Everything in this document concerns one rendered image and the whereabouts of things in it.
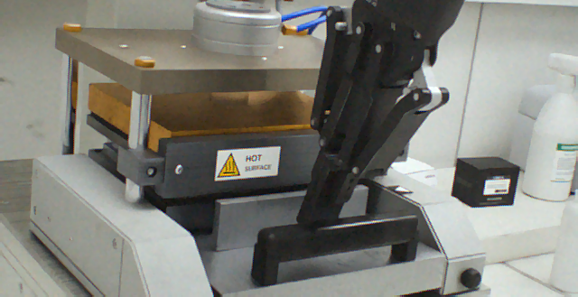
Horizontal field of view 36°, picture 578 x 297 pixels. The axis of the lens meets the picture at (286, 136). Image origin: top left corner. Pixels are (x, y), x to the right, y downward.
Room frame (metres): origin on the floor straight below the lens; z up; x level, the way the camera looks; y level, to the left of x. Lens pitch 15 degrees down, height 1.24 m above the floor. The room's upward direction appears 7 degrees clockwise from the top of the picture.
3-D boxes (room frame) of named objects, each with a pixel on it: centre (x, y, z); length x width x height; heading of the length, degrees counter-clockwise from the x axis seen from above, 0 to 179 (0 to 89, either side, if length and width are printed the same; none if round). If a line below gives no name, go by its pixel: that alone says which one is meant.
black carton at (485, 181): (1.44, -0.34, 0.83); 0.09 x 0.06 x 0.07; 118
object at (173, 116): (0.81, 0.05, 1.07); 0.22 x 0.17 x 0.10; 126
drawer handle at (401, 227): (0.66, -0.05, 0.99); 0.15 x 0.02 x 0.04; 126
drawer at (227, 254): (0.77, 0.03, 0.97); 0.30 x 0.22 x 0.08; 36
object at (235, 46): (0.84, 0.06, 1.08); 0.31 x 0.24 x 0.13; 126
